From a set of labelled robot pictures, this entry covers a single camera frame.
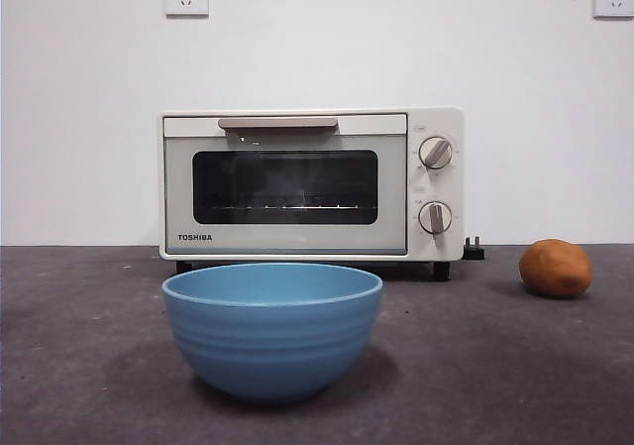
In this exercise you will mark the blue ribbed bowl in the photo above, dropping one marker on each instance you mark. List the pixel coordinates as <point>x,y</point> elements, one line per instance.
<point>272,346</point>

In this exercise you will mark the brown potato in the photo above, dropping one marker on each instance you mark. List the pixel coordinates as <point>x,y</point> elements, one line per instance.
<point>555,269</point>

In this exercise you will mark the round oven knob upright pointer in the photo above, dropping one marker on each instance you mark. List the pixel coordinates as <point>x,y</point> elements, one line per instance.
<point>436,217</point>

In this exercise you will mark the white Toshiba toaster oven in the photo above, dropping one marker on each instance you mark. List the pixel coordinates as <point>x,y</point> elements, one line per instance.
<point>436,187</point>

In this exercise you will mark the round oven knob slanted pointer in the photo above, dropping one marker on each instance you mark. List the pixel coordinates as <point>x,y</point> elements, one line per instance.
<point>436,152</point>

